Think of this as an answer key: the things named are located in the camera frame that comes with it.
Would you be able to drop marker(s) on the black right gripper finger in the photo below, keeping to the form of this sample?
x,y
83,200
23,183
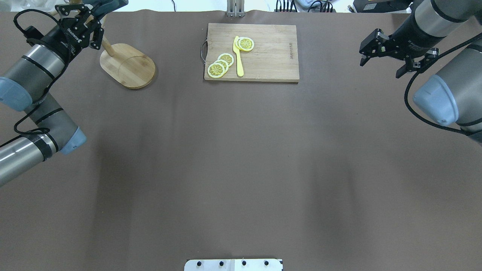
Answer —
x,y
364,59
406,68

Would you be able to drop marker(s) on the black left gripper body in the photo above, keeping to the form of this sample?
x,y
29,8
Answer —
x,y
61,36

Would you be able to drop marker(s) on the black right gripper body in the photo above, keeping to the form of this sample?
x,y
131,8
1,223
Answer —
x,y
407,42

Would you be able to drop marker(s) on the dark blue mug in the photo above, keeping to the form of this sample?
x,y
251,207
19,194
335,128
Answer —
x,y
103,7

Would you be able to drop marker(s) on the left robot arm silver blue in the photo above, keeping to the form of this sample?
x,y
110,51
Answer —
x,y
46,128

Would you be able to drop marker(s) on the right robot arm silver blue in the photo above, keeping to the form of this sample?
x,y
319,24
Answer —
x,y
451,99

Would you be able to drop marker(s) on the wooden cup storage rack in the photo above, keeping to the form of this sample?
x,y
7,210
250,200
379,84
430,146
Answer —
x,y
124,63

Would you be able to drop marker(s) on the wooden cutting board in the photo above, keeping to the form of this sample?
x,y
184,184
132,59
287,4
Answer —
x,y
274,57

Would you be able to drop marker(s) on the lemon slice near knife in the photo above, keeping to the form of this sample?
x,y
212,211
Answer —
x,y
245,44

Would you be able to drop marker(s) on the yellow plastic knife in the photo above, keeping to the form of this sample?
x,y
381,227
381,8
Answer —
x,y
239,65

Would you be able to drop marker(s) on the lemon slice back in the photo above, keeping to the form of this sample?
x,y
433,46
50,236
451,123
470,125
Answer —
x,y
227,57

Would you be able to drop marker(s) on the lemon slice middle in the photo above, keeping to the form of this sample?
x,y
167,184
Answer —
x,y
224,64

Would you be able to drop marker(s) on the lemon slice front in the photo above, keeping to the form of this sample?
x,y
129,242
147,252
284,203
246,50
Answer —
x,y
215,70

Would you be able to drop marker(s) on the aluminium frame post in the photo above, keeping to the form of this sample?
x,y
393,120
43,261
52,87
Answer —
x,y
235,8

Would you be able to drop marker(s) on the white pedestal base plate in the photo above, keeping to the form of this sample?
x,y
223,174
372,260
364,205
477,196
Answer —
x,y
261,264

